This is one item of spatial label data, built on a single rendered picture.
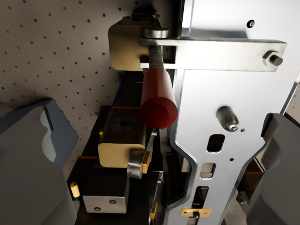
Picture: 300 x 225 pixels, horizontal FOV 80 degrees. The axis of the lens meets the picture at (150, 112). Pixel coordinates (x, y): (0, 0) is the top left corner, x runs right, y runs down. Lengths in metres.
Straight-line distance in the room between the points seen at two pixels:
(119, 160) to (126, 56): 0.18
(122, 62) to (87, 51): 0.39
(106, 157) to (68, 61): 0.42
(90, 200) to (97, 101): 0.43
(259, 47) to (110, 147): 0.25
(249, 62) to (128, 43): 0.15
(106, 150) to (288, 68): 0.33
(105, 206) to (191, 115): 0.22
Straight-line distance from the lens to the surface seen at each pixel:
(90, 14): 0.62
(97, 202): 0.35
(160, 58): 0.18
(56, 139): 0.72
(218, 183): 0.52
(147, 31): 0.22
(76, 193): 0.38
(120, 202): 0.34
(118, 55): 0.26
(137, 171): 0.29
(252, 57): 0.26
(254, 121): 0.41
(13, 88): 0.82
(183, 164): 0.46
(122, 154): 0.32
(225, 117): 0.34
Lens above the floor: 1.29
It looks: 58 degrees down
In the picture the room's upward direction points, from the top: 179 degrees counter-clockwise
